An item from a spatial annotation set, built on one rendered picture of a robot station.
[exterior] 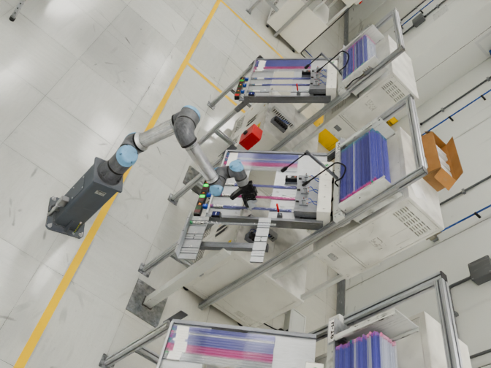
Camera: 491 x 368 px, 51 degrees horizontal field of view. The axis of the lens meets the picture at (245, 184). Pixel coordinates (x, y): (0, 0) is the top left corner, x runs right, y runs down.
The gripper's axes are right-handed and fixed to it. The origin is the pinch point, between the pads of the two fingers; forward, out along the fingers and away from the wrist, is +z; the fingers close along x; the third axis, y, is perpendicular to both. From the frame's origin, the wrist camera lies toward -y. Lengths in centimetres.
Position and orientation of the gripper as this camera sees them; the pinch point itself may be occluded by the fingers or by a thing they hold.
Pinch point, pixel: (250, 208)
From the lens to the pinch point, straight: 314.7
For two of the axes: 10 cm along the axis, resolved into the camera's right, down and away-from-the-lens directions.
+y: 9.4, -1.4, -3.2
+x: 1.6, -6.3, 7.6
